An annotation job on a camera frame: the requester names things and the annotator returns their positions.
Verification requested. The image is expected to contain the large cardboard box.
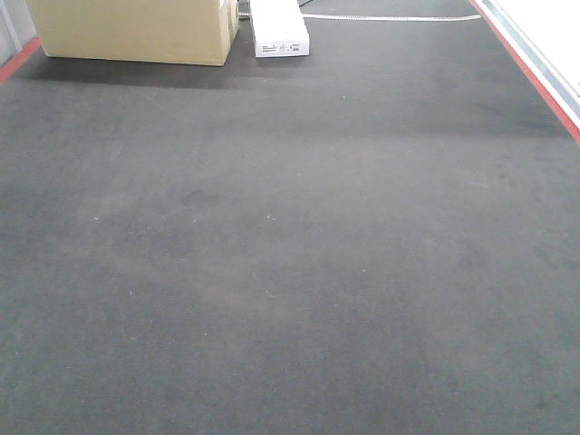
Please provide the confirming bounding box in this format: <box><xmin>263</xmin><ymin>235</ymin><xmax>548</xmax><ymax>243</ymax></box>
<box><xmin>27</xmin><ymin>0</ymin><xmax>239</xmax><ymax>66</ymax></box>

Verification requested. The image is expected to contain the long white carton box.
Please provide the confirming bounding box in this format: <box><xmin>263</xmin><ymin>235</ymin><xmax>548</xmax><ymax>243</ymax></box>
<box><xmin>249</xmin><ymin>0</ymin><xmax>310</xmax><ymax>59</ymax></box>

